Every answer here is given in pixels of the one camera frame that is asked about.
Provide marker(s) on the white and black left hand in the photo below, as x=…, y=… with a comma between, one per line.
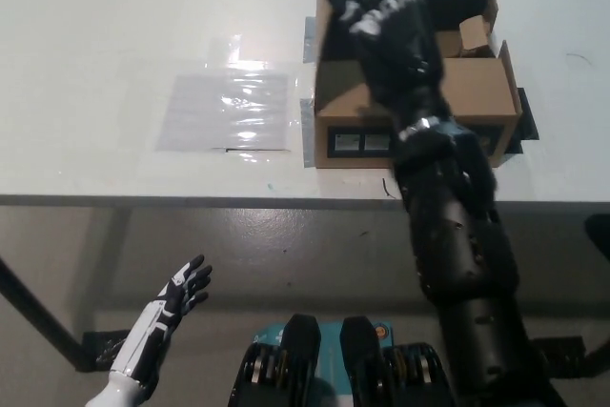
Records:
x=178, y=292

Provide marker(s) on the black right hand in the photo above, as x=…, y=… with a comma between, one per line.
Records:
x=395, y=40

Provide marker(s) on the brown cardboard storage box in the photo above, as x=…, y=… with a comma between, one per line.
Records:
x=476, y=87

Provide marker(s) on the small folded cardboard piece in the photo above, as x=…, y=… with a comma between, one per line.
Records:
x=474, y=35

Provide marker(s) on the short grey tape strip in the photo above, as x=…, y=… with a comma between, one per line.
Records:
x=310, y=40

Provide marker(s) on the black table leg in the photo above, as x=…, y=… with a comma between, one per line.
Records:
x=38, y=307

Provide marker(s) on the thin black thread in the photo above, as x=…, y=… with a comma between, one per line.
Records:
x=579, y=57

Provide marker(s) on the clear plastic sheet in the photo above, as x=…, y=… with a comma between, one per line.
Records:
x=224, y=114

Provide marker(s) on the dark object beside table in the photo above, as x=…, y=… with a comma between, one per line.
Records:
x=599, y=238

